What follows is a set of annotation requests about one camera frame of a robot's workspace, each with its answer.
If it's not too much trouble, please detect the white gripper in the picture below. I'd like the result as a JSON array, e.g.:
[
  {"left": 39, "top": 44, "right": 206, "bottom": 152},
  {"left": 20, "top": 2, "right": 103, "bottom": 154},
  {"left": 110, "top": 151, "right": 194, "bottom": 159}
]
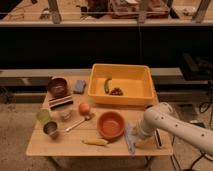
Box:
[{"left": 132, "top": 125, "right": 148, "bottom": 147}]

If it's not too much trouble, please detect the blue grey towel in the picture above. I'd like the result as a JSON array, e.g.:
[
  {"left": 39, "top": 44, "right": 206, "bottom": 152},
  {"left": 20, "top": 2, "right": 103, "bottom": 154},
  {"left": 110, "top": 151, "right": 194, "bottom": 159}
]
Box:
[{"left": 124, "top": 123, "right": 135, "bottom": 155}]

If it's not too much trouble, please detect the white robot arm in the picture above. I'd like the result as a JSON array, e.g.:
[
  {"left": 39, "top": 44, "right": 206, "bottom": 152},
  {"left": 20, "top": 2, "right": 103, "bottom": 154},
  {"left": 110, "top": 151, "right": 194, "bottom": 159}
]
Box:
[{"left": 131, "top": 102, "right": 213, "bottom": 157}]

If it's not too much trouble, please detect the white small cup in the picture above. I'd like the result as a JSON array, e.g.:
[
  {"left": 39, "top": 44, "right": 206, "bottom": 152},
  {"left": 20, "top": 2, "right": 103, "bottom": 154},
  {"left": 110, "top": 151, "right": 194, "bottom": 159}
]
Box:
[{"left": 59, "top": 109, "right": 72, "bottom": 120}]

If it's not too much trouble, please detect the small metal cup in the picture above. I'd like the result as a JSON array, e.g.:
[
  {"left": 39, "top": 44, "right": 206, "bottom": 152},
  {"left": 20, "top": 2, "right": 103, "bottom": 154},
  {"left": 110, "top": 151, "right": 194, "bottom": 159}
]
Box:
[{"left": 43, "top": 121, "right": 58, "bottom": 139}]

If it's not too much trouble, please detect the green plastic cup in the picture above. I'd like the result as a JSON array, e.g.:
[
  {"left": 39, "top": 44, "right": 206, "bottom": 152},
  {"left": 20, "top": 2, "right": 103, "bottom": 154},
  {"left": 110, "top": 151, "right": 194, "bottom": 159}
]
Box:
[{"left": 36, "top": 109, "right": 51, "bottom": 125}]

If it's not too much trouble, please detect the orange bowl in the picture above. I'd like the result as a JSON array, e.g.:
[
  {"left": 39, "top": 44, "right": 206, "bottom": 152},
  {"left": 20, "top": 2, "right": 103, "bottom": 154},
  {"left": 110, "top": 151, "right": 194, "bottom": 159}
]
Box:
[{"left": 97, "top": 111, "right": 125, "bottom": 140}]

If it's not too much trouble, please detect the purple grapes toy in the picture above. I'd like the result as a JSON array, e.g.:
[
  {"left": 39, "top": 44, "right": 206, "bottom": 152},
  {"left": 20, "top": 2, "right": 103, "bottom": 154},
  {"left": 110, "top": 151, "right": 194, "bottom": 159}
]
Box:
[{"left": 110, "top": 87, "right": 123, "bottom": 96}]

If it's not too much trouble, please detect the metal spoon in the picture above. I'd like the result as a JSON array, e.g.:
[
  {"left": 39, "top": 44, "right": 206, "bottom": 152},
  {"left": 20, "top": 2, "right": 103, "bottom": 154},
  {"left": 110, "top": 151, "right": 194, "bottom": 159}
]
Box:
[{"left": 65, "top": 115, "right": 91, "bottom": 132}]

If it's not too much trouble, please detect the yellow plastic bin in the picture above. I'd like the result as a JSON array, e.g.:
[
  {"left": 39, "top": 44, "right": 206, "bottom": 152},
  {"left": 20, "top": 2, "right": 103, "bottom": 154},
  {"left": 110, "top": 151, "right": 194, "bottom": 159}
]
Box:
[{"left": 88, "top": 64, "right": 155, "bottom": 106}]

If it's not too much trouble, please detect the orange fruit toy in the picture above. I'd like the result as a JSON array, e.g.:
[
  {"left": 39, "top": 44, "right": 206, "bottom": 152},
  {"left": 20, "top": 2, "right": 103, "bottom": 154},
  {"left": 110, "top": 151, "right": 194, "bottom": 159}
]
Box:
[{"left": 78, "top": 103, "right": 90, "bottom": 116}]

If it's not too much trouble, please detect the wooden folding table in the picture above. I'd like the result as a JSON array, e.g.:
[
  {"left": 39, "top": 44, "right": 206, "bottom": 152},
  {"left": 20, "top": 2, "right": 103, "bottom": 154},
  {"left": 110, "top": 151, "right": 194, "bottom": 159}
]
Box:
[{"left": 26, "top": 79, "right": 173, "bottom": 158}]

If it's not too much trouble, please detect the blue sponge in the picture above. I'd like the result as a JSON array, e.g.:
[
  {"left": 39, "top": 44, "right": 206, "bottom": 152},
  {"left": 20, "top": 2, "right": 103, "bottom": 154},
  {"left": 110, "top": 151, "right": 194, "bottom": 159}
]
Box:
[{"left": 73, "top": 80, "right": 86, "bottom": 94}]

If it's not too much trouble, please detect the striped box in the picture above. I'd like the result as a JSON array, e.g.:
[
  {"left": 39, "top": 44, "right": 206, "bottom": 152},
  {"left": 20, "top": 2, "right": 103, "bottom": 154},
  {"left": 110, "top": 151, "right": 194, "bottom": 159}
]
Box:
[{"left": 49, "top": 95, "right": 73, "bottom": 110}]

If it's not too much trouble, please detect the dark red bowl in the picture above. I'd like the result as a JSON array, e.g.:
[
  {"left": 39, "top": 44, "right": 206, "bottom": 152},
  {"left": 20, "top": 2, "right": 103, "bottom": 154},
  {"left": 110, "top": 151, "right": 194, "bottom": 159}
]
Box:
[{"left": 47, "top": 78, "right": 68, "bottom": 98}]

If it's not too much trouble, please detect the black cable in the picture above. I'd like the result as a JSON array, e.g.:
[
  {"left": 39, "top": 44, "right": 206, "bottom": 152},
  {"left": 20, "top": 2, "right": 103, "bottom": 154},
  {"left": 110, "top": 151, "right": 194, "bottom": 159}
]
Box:
[{"left": 169, "top": 99, "right": 213, "bottom": 171}]

